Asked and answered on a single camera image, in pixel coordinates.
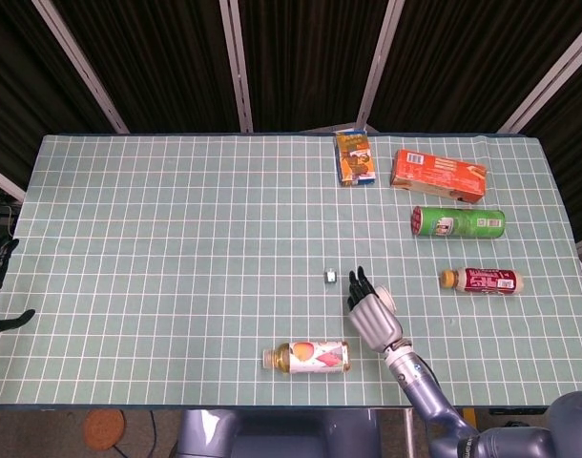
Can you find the blue-grey robot torso base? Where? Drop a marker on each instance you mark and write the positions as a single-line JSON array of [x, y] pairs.
[[281, 434]]

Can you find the green grid tablecloth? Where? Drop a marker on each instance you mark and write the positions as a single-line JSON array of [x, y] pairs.
[[176, 267]]

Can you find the small metal cube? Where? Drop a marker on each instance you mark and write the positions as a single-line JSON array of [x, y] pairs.
[[330, 276]]

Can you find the green chips can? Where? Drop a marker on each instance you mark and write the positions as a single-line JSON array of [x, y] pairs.
[[458, 222]]

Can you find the white paper cup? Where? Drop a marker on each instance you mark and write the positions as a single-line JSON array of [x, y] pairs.
[[385, 298]]

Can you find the orange and blue snack box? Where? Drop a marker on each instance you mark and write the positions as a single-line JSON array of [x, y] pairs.
[[355, 160]]

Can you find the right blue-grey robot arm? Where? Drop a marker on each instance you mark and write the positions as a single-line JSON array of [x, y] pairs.
[[429, 396]]

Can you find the metal table leg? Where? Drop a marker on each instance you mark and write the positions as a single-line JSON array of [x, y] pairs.
[[408, 429]]

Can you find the long orange-red carton box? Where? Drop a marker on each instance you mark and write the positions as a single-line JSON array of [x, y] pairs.
[[439, 174]]

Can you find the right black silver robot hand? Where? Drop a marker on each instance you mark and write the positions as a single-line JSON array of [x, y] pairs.
[[374, 324]]

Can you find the milk tea bottle red label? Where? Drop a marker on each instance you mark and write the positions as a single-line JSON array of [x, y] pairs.
[[486, 280]]

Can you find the juice bottle with fruit label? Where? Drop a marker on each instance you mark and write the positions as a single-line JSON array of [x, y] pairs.
[[315, 357]]

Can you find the round brown cork disc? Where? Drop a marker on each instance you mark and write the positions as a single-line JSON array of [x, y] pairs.
[[104, 429]]

